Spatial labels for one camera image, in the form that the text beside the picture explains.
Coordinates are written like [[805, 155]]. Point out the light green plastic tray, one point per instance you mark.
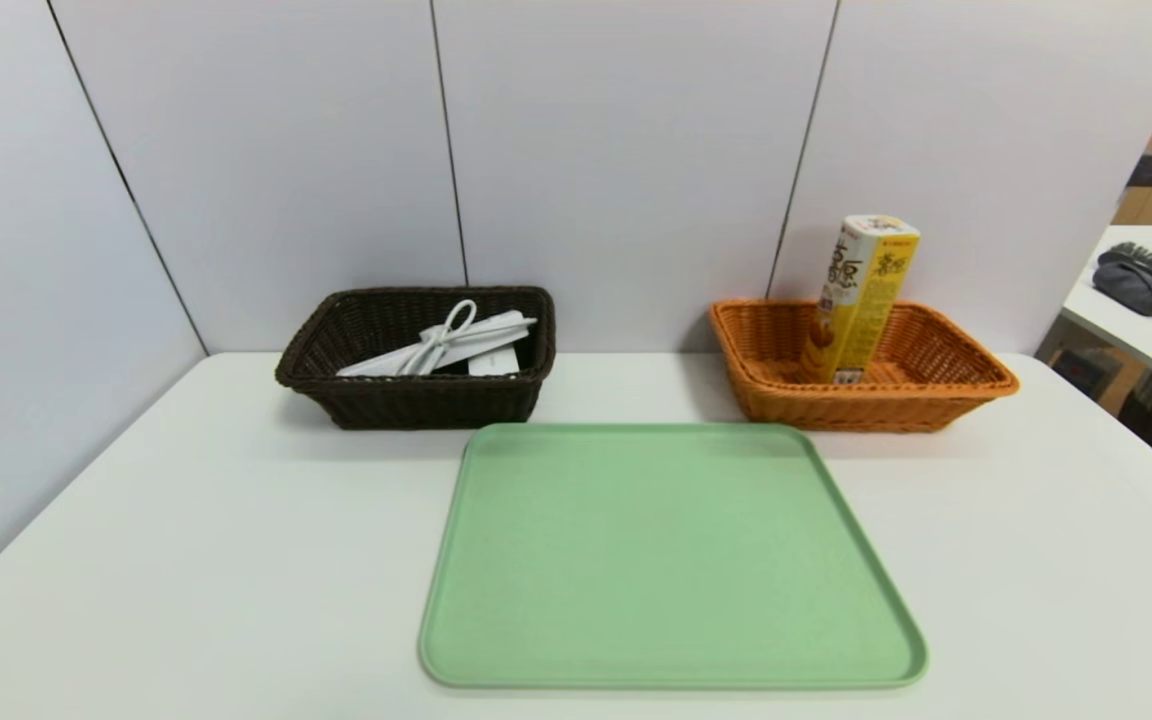
[[676, 580]]

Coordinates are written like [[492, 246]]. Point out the yellow hexagonal snack box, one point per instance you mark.
[[861, 295]]

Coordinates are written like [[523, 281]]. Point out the white side table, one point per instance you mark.
[[1126, 325]]

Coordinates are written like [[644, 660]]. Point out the orange wicker basket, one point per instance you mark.
[[936, 400]]

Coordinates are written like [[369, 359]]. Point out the dark grey fabric pouch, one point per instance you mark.
[[1136, 285]]

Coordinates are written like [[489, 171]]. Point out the small black box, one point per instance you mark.
[[1078, 372]]

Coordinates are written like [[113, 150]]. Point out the white oblong case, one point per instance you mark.
[[494, 362]]

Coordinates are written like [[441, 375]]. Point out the dark brown wicker basket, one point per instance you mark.
[[416, 400]]

